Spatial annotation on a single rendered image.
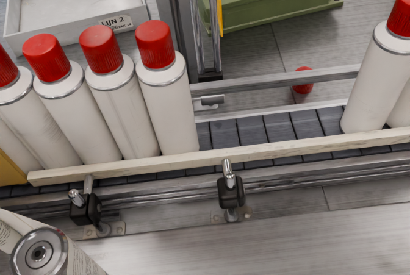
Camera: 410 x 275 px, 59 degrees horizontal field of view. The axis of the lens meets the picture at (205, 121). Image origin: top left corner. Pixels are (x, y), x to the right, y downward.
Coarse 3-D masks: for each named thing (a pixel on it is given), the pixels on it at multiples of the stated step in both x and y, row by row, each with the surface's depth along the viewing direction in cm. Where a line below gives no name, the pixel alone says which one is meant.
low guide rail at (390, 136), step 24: (264, 144) 45; (288, 144) 45; (312, 144) 45; (336, 144) 45; (360, 144) 45; (384, 144) 46; (72, 168) 45; (96, 168) 45; (120, 168) 45; (144, 168) 45; (168, 168) 46
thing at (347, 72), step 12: (300, 72) 46; (312, 72) 45; (324, 72) 45; (336, 72) 45; (348, 72) 45; (192, 84) 46; (204, 84) 46; (216, 84) 45; (228, 84) 45; (240, 84) 45; (252, 84) 45; (264, 84) 45; (276, 84) 46; (288, 84) 46; (300, 84) 46; (192, 96) 46
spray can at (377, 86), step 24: (408, 0) 33; (384, 24) 37; (408, 24) 34; (384, 48) 36; (408, 48) 35; (360, 72) 41; (384, 72) 38; (408, 72) 38; (360, 96) 43; (384, 96) 41; (360, 120) 45; (384, 120) 45
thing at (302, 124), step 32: (224, 128) 51; (256, 128) 51; (288, 128) 50; (320, 128) 50; (384, 128) 49; (256, 160) 48; (288, 160) 47; (320, 160) 48; (0, 192) 48; (32, 192) 47
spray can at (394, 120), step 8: (408, 80) 43; (408, 88) 43; (400, 96) 45; (408, 96) 44; (400, 104) 45; (408, 104) 44; (392, 112) 47; (400, 112) 46; (408, 112) 45; (392, 120) 48; (400, 120) 47; (408, 120) 46; (392, 128) 48
